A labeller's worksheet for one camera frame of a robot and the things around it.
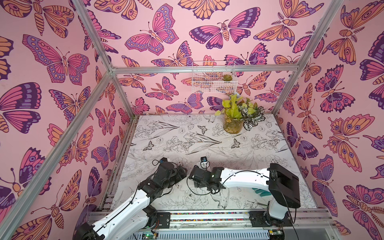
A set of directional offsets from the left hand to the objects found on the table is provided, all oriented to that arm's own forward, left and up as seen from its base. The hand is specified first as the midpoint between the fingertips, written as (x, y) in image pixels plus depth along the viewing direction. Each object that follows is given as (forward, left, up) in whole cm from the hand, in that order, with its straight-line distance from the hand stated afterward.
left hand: (185, 171), depth 82 cm
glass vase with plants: (+35, -34, +10) cm, 50 cm away
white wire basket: (+59, -19, +18) cm, 64 cm away
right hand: (-2, -10, -4) cm, 10 cm away
